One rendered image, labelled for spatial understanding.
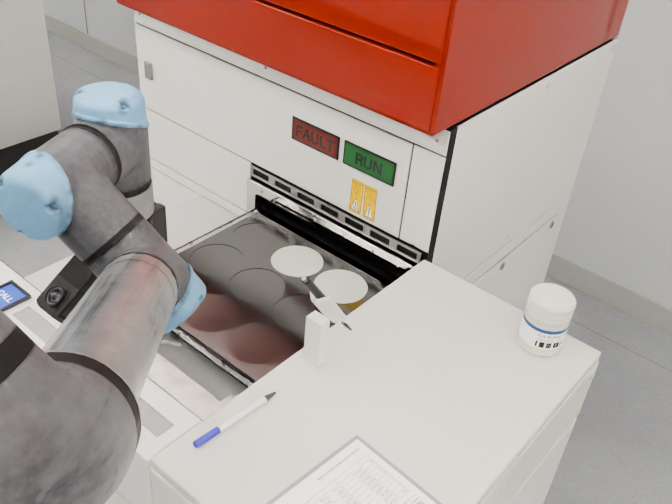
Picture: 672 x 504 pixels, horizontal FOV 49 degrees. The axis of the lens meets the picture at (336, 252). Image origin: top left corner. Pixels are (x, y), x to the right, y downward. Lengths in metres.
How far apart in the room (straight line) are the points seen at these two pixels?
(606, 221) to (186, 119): 1.72
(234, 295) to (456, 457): 0.52
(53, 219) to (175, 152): 1.07
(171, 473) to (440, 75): 0.68
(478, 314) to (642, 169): 1.61
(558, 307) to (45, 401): 0.89
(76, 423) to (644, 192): 2.54
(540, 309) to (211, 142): 0.84
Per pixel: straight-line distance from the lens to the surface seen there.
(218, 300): 1.33
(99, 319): 0.56
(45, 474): 0.40
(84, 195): 0.75
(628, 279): 2.98
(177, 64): 1.68
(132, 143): 0.82
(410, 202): 1.33
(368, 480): 0.99
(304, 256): 1.44
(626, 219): 2.88
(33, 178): 0.73
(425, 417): 1.07
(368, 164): 1.36
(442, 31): 1.14
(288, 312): 1.31
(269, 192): 1.56
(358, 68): 1.25
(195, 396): 1.19
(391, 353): 1.16
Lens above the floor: 1.75
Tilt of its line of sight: 36 degrees down
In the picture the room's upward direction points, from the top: 6 degrees clockwise
